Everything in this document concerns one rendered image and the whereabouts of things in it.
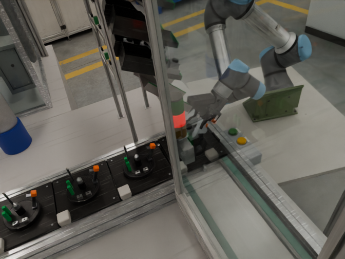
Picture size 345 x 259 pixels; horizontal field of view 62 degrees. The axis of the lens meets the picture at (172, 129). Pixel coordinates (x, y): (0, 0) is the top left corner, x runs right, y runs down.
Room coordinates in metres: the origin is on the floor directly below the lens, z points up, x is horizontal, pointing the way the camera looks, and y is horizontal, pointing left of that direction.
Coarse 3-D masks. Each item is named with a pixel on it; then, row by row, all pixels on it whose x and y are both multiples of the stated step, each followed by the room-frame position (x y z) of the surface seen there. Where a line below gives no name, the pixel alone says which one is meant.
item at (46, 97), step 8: (0, 8) 1.53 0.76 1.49; (16, 8) 2.16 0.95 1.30; (8, 24) 1.53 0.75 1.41; (24, 24) 2.16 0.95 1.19; (16, 40) 1.53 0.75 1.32; (24, 56) 1.53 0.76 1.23; (32, 72) 1.53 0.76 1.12; (40, 88) 1.53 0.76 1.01; (48, 88) 1.76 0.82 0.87; (48, 96) 1.62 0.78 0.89; (48, 104) 1.53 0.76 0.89; (24, 112) 1.48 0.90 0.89; (32, 112) 1.50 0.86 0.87
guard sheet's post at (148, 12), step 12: (144, 0) 0.67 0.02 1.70; (144, 12) 0.68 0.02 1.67; (156, 36) 0.66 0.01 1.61; (156, 48) 0.66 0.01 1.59; (156, 60) 0.66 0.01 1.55; (156, 72) 0.68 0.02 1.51; (168, 120) 0.66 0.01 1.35; (168, 132) 0.66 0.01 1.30; (168, 144) 0.68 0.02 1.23; (180, 192) 0.66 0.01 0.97
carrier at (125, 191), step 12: (144, 144) 0.96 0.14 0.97; (156, 144) 0.95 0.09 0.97; (120, 156) 0.91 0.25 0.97; (132, 156) 0.88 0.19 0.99; (144, 156) 0.86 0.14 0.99; (156, 156) 0.87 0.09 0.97; (120, 168) 0.83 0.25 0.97; (132, 168) 0.81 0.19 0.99; (144, 168) 0.78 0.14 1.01; (156, 168) 0.80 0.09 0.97; (168, 168) 0.79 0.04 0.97; (120, 180) 0.77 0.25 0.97; (132, 180) 0.76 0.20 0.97; (144, 180) 0.75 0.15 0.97; (156, 180) 0.74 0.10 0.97; (120, 192) 0.69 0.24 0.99; (132, 192) 0.70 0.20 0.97
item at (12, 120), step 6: (0, 96) 1.22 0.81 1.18; (0, 102) 1.20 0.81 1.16; (6, 102) 1.24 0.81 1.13; (0, 108) 1.18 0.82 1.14; (6, 108) 1.21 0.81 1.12; (0, 114) 1.17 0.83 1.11; (6, 114) 1.19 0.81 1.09; (12, 114) 1.23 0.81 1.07; (0, 120) 1.16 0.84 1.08; (6, 120) 1.18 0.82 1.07; (12, 120) 1.20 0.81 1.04; (0, 126) 1.16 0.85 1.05; (6, 126) 1.17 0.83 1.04; (12, 126) 1.19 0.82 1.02; (0, 132) 1.15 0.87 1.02
